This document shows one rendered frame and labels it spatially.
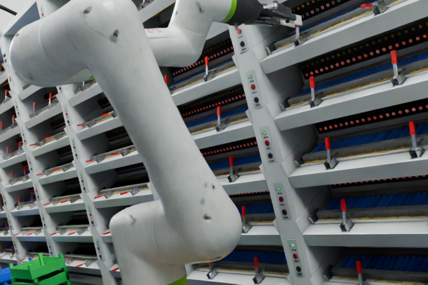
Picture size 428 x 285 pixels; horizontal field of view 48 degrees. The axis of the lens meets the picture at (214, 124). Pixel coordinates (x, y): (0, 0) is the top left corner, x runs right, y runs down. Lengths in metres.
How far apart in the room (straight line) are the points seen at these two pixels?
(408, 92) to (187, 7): 0.59
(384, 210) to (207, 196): 0.74
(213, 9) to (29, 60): 0.49
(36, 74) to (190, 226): 0.38
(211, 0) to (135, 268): 0.64
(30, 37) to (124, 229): 0.40
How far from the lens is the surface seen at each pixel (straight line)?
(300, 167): 1.57
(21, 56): 0.91
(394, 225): 1.43
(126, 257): 0.98
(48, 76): 0.91
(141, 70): 0.79
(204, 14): 1.20
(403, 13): 1.29
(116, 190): 2.53
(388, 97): 1.32
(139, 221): 0.94
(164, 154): 0.82
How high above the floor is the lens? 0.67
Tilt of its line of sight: 1 degrees up
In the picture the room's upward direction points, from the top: 14 degrees counter-clockwise
